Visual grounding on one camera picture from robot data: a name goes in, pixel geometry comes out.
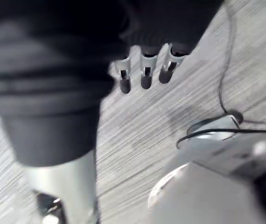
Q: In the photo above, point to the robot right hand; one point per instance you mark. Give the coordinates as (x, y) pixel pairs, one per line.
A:
(53, 70)

